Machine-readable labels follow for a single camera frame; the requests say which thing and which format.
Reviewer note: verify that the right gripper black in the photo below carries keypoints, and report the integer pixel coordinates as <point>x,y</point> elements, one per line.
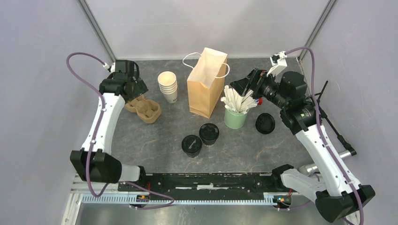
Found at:
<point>255,80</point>

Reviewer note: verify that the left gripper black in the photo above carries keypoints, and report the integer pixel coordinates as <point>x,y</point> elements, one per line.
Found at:
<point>140,88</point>

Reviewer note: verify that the pulp cup carrier tray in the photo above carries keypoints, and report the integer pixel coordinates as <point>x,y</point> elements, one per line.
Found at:
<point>148,110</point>

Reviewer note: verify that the brown paper takeout bag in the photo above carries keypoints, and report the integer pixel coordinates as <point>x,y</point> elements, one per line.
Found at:
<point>205,82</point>

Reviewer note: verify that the stack of white paper cups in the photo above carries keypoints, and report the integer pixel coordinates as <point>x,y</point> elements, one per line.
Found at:
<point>168,85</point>

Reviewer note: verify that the black plastic cup lid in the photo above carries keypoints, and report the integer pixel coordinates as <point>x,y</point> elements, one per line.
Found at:
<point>208,129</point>
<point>191,141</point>

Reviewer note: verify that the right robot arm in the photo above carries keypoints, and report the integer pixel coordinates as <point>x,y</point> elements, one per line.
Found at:
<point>340,193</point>

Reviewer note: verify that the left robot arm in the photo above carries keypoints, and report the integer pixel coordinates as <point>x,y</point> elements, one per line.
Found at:
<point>94,159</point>

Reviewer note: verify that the stack of pulp cup carriers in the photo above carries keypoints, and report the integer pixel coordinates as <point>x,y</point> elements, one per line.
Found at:
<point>130,106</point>

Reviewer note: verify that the bundle of wrapped paper straws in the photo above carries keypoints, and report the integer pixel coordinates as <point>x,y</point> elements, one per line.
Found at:
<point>236,103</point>

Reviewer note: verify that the green straw holder cup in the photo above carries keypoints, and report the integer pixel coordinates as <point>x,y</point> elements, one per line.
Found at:
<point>233,119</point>

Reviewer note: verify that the stack of black lids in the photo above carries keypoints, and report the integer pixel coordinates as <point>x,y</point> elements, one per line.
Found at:
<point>265,123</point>

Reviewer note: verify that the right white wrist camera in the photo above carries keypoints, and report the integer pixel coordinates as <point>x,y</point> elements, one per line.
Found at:
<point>278,62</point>

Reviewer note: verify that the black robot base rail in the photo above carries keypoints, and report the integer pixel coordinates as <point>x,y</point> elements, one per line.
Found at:
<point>212,186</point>

